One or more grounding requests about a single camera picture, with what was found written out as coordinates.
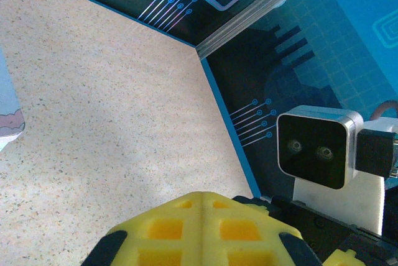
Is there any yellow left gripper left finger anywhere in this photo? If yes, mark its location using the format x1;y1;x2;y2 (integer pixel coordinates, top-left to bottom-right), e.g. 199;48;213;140
80;191;203;266

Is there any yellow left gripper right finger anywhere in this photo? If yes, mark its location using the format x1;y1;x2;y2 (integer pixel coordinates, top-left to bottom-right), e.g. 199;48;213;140
201;191;324;266

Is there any cartoon print tin box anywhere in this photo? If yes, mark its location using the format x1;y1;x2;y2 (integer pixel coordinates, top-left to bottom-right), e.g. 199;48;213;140
0;47;26;152

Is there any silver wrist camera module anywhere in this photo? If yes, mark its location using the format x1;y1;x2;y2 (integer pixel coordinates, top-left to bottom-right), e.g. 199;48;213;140
292;116;398;236

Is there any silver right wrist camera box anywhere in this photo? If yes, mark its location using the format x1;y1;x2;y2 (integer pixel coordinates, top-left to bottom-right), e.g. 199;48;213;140
275;104;364;191

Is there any aluminium frame post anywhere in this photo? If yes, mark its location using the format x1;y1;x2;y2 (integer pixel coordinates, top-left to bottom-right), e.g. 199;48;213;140
195;0;330;61

